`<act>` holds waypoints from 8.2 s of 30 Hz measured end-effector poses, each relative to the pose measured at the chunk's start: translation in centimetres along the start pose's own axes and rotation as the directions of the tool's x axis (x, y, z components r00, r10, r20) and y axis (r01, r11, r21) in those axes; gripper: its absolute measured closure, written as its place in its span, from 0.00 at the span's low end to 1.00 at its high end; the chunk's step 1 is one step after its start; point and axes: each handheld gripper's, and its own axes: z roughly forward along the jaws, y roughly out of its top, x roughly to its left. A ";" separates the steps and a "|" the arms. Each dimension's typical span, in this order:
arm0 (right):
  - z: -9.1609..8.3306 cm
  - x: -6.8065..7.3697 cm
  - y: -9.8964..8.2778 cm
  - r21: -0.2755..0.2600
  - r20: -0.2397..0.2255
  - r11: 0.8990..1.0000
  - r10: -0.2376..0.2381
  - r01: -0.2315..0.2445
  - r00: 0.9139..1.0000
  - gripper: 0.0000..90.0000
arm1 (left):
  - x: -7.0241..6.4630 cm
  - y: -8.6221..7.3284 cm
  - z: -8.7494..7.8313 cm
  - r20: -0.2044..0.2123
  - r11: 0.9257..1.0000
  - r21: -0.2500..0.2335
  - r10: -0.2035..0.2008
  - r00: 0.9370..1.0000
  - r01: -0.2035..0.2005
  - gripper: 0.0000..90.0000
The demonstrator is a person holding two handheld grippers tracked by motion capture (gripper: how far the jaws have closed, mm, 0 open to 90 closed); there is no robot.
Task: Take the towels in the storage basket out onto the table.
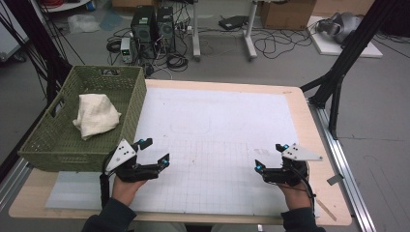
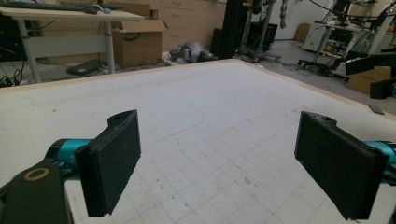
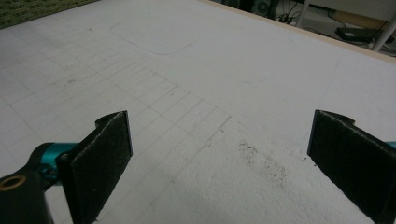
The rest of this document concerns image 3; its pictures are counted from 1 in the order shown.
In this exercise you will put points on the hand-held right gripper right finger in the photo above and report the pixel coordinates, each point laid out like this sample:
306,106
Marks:
351,155

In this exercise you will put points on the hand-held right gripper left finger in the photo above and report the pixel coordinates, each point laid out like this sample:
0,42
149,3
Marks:
99,155

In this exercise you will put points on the black flat device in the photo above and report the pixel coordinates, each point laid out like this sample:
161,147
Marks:
355,33

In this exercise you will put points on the white desk leg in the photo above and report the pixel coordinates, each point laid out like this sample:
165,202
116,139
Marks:
385,32
302,12

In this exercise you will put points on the brown cardboard box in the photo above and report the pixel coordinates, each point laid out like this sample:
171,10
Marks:
358,19

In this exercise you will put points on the white grid mat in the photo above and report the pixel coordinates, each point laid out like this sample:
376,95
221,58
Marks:
218,62

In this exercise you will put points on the green woven basket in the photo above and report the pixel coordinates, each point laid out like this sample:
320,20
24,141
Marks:
25,12

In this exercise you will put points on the black computer tower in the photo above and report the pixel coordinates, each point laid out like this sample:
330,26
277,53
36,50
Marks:
264,6

